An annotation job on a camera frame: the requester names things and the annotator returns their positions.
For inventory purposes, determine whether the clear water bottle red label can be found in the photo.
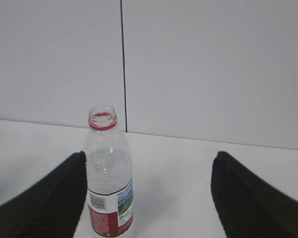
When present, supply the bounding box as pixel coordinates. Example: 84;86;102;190
83;104;133;238

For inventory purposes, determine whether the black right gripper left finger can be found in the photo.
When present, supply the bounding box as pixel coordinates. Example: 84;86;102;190
0;151;87;238

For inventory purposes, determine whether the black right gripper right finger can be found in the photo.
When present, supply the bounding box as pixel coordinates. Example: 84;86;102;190
211;151;298;238

